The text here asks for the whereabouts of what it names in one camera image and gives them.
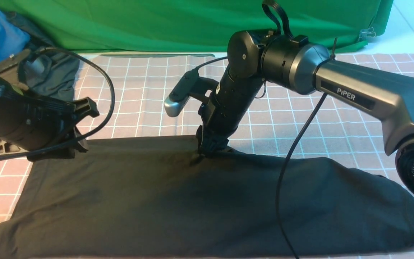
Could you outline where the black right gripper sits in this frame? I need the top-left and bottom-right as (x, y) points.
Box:
(195, 67), (263, 157)

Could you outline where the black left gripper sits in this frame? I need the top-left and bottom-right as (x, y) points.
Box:
(0, 77), (100, 160)

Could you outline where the dark gray long-sleeve shirt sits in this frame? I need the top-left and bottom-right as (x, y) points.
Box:
(0, 136), (414, 259)

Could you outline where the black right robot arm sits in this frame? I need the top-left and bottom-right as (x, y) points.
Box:
(198, 0), (414, 194)

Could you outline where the dark crumpled garment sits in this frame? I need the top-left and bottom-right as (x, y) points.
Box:
(4, 12), (79, 101)

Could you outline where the pink grid tablecloth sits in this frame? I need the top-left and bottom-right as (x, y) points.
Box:
(0, 54), (414, 222)

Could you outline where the green backdrop cloth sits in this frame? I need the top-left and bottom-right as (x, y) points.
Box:
(0, 0), (393, 53)

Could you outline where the metal binder clip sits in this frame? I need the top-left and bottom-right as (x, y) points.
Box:
(359, 27), (377, 41)

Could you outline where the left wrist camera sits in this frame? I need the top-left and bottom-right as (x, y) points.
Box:
(0, 49), (51, 90)

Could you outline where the black left camera cable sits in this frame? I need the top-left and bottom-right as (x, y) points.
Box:
(0, 47), (116, 165)

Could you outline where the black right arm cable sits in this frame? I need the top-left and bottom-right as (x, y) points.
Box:
(275, 92), (329, 259)

